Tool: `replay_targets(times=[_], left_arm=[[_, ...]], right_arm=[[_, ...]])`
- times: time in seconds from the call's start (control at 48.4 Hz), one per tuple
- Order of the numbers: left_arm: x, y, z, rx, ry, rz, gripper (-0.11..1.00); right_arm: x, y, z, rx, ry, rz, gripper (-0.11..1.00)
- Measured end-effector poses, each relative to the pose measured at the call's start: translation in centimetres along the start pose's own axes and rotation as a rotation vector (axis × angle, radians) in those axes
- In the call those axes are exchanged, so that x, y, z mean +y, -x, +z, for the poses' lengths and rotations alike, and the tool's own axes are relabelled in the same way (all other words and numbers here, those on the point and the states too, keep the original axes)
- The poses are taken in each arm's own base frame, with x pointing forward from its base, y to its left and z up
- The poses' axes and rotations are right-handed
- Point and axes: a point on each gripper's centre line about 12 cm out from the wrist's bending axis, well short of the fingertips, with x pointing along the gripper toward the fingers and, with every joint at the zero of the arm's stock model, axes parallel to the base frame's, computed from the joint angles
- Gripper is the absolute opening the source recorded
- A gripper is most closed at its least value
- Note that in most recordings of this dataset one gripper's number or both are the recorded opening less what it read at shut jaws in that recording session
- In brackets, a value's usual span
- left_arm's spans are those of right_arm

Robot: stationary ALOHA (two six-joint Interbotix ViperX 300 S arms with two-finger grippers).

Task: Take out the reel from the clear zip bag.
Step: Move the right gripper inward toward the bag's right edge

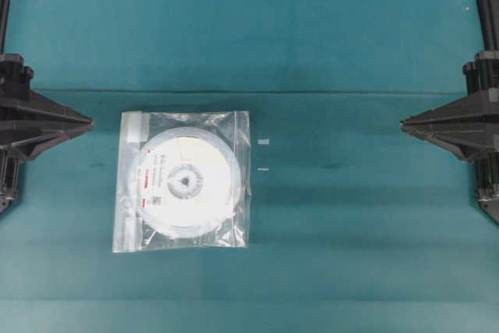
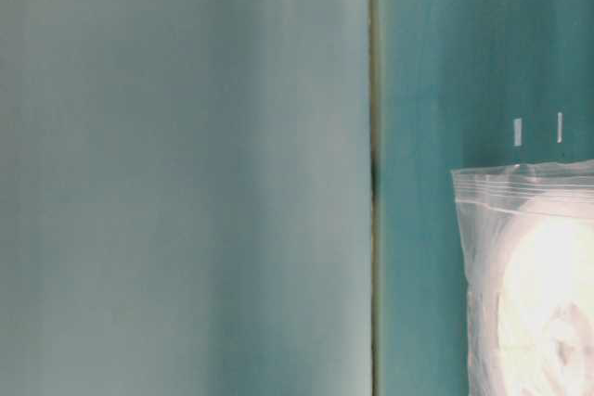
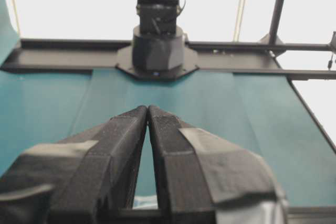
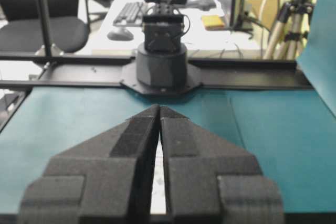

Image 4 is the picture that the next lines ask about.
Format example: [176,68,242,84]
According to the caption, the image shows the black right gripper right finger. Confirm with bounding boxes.
[160,106,285,223]

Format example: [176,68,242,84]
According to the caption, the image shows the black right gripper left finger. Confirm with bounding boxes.
[17,105,160,223]

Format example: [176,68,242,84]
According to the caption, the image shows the dark computer mouse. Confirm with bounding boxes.
[107,27,134,41]

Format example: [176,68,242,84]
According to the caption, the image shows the white desk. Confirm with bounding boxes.
[91,0,262,59]

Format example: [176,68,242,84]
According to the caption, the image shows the yellow sticky note pad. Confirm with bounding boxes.
[201,15,225,31]

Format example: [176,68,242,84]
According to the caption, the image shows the teal backdrop sheet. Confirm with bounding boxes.
[297,0,335,114]

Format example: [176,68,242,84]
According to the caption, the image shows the black computer keyboard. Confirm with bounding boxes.
[113,2,148,27]

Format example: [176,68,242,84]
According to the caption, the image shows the black office chair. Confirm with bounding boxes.
[1,0,89,53]

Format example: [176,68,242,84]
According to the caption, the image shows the black aluminium frame rail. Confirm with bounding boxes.
[1,52,312,93]

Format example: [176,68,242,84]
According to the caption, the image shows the silver camera tripod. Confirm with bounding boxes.
[262,0,315,60]

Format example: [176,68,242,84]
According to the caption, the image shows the black vertical frame post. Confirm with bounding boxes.
[36,0,64,58]

